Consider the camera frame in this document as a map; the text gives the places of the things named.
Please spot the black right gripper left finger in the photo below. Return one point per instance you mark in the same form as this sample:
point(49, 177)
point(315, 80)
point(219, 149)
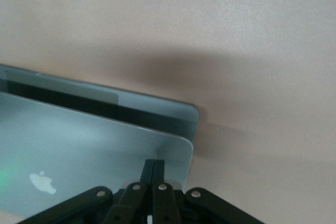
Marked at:
point(126, 203)

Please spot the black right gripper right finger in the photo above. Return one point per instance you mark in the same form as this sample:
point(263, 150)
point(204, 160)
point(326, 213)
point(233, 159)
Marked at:
point(168, 203)

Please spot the silver grey laptop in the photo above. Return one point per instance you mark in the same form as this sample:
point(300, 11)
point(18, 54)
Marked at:
point(78, 142)

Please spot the brown table cover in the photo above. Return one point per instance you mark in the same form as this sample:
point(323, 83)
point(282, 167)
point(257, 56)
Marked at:
point(210, 24)

